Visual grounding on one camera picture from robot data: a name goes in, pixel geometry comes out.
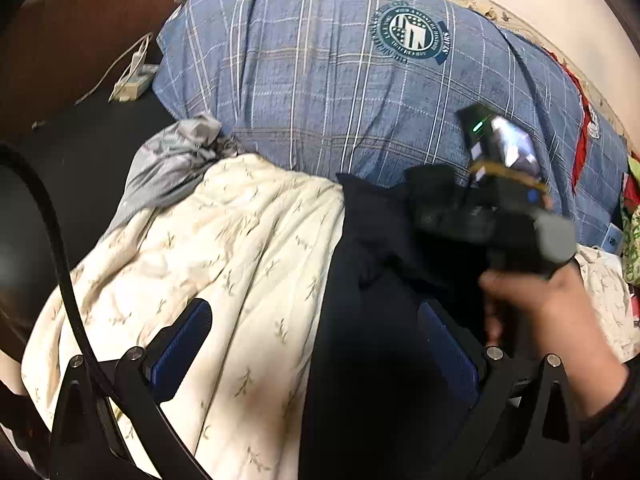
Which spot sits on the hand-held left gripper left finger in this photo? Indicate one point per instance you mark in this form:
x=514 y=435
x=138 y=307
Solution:
x=181 y=347

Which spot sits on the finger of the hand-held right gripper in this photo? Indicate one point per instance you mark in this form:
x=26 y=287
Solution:
x=440 y=210

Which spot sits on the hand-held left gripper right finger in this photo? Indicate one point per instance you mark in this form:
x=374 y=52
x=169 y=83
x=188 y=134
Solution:
x=449 y=355

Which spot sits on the dark navy garment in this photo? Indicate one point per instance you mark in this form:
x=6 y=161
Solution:
x=370 y=340

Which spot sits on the person's right forearm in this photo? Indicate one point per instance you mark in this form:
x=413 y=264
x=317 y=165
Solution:
x=612 y=425

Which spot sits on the person's right hand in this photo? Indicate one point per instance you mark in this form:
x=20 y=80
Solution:
x=555 y=330

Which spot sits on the cream floral quilt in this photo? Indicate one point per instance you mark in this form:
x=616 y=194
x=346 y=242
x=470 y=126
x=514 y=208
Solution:
x=220 y=280

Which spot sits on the red cloth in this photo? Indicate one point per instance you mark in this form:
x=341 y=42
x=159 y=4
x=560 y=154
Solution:
x=580 y=130

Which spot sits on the green patterned cloth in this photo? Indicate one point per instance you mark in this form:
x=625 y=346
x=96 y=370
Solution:
x=632 y=230

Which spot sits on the grey cloth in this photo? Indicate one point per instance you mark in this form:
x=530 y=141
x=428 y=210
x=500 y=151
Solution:
x=165 y=160

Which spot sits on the white power strip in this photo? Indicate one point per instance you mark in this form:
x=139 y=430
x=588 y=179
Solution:
x=134 y=82

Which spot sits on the brown headboard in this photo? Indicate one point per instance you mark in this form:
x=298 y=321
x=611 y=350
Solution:
x=75 y=35

